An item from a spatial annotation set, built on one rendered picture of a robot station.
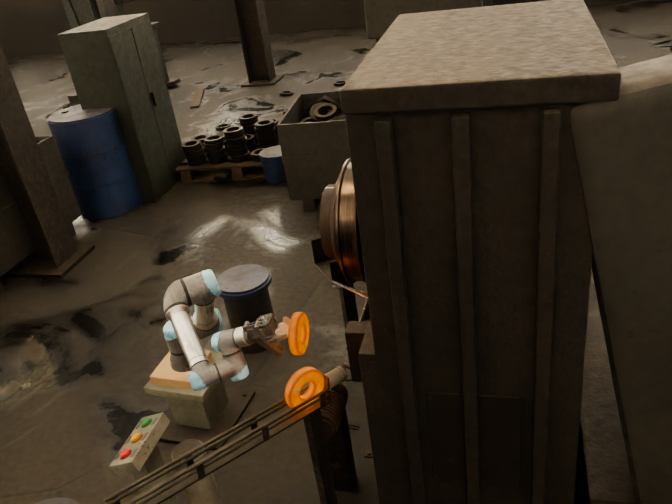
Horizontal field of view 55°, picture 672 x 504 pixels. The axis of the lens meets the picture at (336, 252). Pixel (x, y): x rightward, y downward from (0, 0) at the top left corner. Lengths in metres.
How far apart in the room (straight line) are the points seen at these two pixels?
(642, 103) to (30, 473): 3.00
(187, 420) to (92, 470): 0.48
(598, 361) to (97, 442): 2.40
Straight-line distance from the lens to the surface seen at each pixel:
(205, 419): 3.24
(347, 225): 2.20
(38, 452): 3.62
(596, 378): 3.02
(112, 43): 5.65
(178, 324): 2.59
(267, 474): 3.03
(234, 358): 2.47
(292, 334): 2.29
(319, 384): 2.32
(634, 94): 1.70
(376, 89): 1.68
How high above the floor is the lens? 2.20
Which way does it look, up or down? 29 degrees down
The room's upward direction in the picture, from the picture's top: 8 degrees counter-clockwise
